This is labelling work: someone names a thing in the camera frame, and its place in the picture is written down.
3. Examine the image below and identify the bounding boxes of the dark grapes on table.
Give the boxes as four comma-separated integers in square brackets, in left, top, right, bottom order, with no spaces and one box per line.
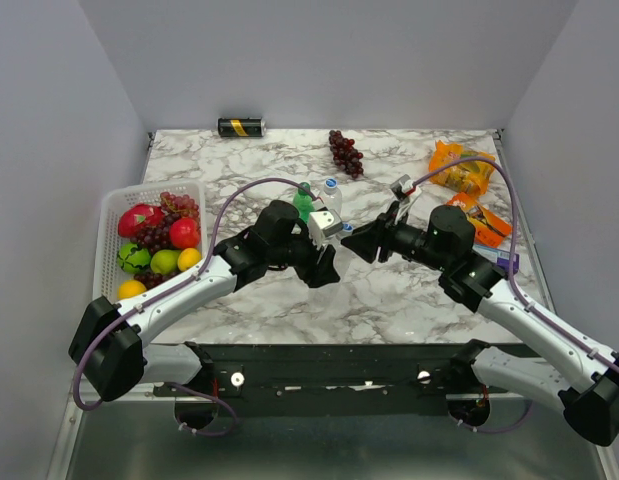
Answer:
[328,130,364,179]

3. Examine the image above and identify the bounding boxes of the yellow lemon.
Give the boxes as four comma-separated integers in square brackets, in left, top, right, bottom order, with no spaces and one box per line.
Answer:
[177,248,203,272]

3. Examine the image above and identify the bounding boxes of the orange razor package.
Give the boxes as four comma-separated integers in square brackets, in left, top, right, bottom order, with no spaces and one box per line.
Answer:
[446,192,512,248]

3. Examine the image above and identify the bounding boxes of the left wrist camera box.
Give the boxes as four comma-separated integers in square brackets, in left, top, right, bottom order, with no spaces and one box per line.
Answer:
[307,209,343,248]

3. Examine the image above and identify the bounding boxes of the red apple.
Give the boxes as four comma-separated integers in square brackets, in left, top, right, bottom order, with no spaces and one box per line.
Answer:
[169,217,201,250]

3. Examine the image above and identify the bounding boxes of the green plastic bottle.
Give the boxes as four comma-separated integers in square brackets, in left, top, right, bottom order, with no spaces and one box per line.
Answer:
[293,182,315,223]

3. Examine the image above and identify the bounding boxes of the black gold battery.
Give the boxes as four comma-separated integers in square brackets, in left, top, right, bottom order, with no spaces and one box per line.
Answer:
[217,118,266,138]

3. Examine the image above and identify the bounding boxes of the black mounting rail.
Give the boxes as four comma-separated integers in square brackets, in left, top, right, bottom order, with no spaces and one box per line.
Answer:
[152,341,550,419]

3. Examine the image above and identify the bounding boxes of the basket grapes lower bunch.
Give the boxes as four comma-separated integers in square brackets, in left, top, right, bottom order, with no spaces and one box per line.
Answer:
[133,271,179,290]

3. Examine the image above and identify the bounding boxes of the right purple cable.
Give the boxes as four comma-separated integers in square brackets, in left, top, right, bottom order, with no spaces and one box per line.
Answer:
[411,156,619,374]

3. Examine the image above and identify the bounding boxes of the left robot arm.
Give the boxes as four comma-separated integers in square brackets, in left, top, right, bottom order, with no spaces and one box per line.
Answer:
[68,200,342,402]

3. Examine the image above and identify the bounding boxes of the green watermelon toy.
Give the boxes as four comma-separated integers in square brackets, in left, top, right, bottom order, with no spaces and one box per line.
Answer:
[117,242,151,274]

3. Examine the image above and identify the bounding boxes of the orange fruit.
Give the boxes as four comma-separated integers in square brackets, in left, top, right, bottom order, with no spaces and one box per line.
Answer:
[117,279,147,300]

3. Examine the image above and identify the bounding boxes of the purple small box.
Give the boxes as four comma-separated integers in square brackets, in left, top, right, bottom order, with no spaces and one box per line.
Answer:
[473,244,520,274]

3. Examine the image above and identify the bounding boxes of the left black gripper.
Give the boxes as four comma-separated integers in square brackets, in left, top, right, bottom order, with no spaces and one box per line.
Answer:
[268,225,341,289]

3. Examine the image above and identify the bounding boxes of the red dragon fruit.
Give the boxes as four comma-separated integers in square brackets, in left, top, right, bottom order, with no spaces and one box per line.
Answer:
[117,203,164,238]

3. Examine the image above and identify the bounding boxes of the basket grapes bunch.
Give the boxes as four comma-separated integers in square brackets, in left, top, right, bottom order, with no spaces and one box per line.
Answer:
[133,271,179,290]
[130,192,202,254]

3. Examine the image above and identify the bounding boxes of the green pear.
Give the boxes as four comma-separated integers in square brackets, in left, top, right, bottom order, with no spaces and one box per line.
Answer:
[150,249,180,275]

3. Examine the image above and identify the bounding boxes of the clear bottle blue cap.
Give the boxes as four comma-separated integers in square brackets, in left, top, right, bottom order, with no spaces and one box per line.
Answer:
[319,178,343,215]

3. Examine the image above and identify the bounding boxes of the orange snack bag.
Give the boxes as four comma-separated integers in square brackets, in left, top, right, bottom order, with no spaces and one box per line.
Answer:
[429,140,495,198]

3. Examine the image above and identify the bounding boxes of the basket grapes upper bunch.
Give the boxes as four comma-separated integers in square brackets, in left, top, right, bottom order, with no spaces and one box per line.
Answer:
[130,192,202,254]

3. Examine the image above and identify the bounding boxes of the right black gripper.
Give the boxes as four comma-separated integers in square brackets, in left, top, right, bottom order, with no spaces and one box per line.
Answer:
[340,200,450,272]

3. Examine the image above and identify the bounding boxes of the white plastic basket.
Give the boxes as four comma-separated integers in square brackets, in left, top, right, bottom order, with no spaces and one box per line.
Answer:
[92,179,208,302]

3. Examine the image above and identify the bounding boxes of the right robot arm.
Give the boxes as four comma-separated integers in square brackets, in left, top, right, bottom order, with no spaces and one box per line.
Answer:
[342,205,619,446]

